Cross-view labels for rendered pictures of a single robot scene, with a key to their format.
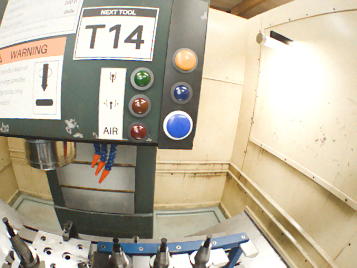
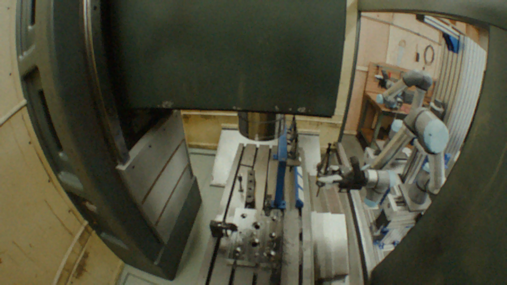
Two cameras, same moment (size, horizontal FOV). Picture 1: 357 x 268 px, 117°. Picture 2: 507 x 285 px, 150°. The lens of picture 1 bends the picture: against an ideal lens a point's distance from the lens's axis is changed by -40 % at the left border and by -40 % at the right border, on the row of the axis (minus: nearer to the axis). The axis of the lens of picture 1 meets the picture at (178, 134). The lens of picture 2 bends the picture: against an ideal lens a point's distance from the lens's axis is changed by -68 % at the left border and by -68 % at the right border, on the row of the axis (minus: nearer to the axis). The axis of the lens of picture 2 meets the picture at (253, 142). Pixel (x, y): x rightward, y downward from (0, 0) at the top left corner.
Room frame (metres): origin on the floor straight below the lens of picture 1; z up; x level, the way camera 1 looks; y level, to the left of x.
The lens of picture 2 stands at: (0.17, 0.93, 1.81)
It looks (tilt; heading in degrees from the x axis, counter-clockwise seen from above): 33 degrees down; 290
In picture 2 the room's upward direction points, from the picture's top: straight up
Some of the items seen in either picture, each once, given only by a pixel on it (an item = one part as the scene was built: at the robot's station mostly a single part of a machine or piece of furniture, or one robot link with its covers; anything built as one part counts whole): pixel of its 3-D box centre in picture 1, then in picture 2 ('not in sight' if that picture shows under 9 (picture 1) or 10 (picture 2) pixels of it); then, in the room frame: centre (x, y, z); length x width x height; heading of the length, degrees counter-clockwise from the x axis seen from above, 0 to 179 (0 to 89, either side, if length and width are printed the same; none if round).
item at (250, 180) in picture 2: not in sight; (250, 188); (0.47, 0.14, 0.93); 0.26 x 0.05 x 0.06; 108
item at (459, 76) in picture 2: not in sight; (432, 160); (-0.76, -0.26, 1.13); 0.26 x 0.26 x 1.80; 12
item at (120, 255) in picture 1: (119, 255); (295, 147); (0.26, 0.11, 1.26); 0.04 x 0.04 x 0.07
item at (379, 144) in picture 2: not in sight; (391, 152); (-0.47, -0.45, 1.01); 0.36 x 0.22 x 0.06; 12
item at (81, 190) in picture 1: (93, 175); (166, 178); (0.79, 0.43, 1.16); 0.48 x 0.05 x 0.51; 103
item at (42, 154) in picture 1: (48, 136); (261, 113); (0.36, 0.34, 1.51); 0.16 x 0.16 x 0.12
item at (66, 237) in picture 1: (68, 233); (224, 228); (0.48, 0.47, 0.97); 0.13 x 0.03 x 0.15; 13
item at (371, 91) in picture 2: not in sight; (420, 117); (-1.69, -2.34, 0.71); 2.21 x 0.95 x 1.43; 12
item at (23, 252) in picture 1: (18, 244); (326, 159); (0.11, 0.30, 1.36); 0.04 x 0.04 x 0.07
